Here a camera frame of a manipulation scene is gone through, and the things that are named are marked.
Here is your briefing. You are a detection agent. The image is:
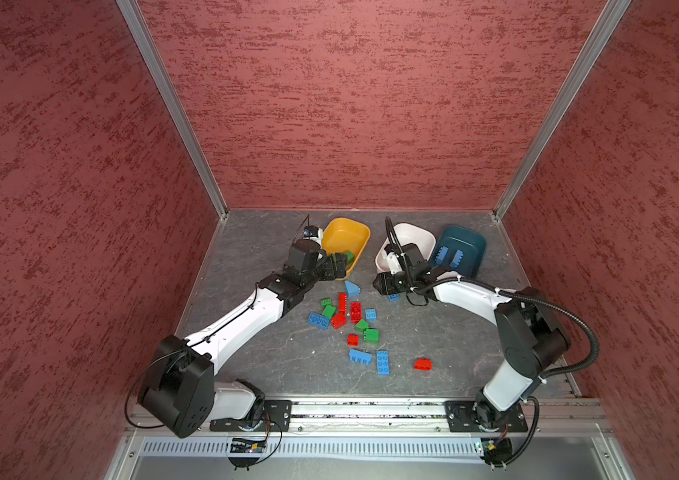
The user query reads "blue sloped lego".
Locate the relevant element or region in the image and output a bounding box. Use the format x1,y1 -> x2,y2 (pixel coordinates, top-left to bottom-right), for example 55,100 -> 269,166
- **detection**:
345,280 -> 361,298

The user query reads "red sloped lego front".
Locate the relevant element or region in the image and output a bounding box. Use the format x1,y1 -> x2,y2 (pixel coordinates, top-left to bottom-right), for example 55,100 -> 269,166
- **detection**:
413,358 -> 433,371

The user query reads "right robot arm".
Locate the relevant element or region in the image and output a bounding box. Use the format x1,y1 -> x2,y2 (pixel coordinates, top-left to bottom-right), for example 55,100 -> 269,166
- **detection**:
373,243 -> 571,431

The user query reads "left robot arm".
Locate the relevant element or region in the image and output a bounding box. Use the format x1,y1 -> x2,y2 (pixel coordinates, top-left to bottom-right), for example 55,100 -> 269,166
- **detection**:
131,238 -> 347,438

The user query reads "white plastic bin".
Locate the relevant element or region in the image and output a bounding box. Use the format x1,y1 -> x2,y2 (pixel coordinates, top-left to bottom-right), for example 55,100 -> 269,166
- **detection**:
375,223 -> 437,273

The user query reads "yellow plastic bin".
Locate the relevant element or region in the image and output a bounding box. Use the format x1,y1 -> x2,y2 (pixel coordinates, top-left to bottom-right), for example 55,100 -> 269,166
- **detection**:
321,217 -> 371,280

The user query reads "red lego diagonal centre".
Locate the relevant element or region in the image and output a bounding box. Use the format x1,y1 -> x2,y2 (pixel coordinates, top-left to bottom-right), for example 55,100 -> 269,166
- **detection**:
338,293 -> 349,315

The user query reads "green lego pile left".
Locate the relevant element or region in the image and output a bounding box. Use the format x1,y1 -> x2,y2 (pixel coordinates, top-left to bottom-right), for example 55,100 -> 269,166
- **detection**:
321,298 -> 337,319

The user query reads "dark teal plastic bin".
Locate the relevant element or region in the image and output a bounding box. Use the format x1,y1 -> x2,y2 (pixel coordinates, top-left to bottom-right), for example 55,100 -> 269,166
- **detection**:
429,225 -> 487,279

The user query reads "red lego pile bottom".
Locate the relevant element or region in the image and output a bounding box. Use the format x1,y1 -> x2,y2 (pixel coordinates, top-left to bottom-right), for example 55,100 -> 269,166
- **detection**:
330,313 -> 347,330

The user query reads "red lego centre right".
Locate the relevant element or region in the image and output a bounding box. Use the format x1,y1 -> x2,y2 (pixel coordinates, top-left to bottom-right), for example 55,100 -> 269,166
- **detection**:
351,302 -> 363,324

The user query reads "green lego small lower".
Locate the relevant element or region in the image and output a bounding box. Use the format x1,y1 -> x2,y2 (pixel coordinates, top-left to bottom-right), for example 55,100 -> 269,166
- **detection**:
355,320 -> 369,332

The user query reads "green lego square lower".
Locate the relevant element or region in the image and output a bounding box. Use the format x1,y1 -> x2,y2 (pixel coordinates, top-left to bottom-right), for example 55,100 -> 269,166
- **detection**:
363,329 -> 379,344

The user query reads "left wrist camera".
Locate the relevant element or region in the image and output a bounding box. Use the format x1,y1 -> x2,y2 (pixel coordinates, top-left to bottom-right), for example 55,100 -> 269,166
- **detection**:
302,225 -> 324,245

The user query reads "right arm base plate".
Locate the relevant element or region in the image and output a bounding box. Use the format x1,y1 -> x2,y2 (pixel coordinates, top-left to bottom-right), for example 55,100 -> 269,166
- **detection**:
445,400 -> 529,434

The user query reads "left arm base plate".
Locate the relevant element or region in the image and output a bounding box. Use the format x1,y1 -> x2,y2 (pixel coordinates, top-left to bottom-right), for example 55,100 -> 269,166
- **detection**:
208,399 -> 293,434

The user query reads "aluminium front rail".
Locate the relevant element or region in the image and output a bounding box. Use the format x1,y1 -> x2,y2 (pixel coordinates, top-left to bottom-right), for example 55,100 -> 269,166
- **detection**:
125,394 -> 613,437

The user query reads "left aluminium corner post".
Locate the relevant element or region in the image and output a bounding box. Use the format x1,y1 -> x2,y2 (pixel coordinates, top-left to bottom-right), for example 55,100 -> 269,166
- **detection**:
116,0 -> 229,221

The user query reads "aluminium corner post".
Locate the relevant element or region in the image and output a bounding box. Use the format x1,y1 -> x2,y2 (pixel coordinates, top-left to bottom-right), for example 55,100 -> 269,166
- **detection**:
116,0 -> 229,221
493,0 -> 631,222

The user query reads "right aluminium corner post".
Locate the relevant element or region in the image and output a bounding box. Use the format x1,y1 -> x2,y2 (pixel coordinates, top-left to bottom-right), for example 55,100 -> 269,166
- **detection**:
493,0 -> 631,222

